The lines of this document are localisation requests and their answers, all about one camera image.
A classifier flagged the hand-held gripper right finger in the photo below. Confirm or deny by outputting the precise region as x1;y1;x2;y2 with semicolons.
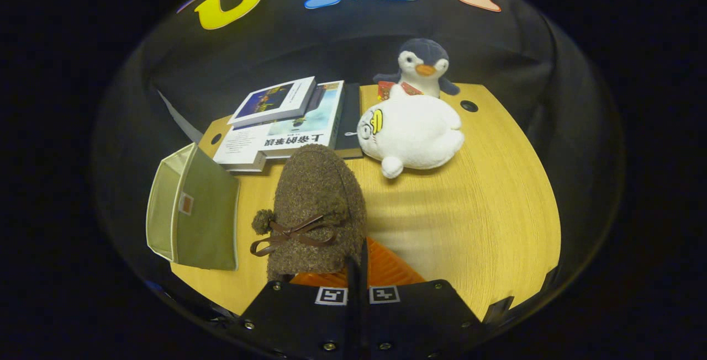
358;237;489;360

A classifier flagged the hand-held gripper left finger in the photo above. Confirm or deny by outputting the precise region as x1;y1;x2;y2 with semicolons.
235;258;358;360

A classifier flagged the white titled book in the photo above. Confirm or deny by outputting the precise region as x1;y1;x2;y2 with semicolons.
260;80;345;159

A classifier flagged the beige fabric storage box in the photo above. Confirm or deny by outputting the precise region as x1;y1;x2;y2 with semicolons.
146;142;241;271

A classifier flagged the black book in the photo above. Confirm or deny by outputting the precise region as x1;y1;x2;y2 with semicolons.
334;84;364;160

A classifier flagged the blue picture cover book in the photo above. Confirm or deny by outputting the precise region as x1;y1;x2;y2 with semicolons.
227;76;317;128

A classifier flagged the white text cover book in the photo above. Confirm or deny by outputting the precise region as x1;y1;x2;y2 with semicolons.
213;125;267;174

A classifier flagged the black backdrop cloth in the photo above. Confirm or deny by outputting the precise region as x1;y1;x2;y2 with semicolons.
94;0;625;294

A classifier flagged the white duck plush toy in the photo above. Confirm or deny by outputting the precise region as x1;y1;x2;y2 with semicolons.
357;85;465;179

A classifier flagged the brown fuzzy shoe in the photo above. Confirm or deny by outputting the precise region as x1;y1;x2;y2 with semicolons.
250;144;368;283

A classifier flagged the grey penguin plush toy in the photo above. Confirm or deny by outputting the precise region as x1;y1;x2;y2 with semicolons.
373;38;460;98

